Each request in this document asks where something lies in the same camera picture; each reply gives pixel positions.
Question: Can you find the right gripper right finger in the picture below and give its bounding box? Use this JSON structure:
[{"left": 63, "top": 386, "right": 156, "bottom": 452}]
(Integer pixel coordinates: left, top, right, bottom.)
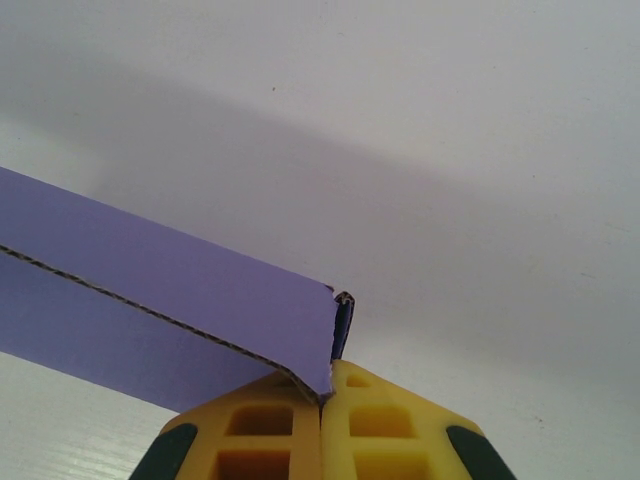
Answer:
[{"left": 319, "top": 358, "right": 519, "bottom": 480}]

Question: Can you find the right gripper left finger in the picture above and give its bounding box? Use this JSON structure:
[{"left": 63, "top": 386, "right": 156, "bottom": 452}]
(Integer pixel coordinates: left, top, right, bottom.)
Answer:
[{"left": 127, "top": 370, "right": 322, "bottom": 480}]

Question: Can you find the purple corrugated paper box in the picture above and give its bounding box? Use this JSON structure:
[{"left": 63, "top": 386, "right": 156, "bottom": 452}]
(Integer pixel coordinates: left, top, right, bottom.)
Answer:
[{"left": 0, "top": 166, "right": 357, "bottom": 409}]

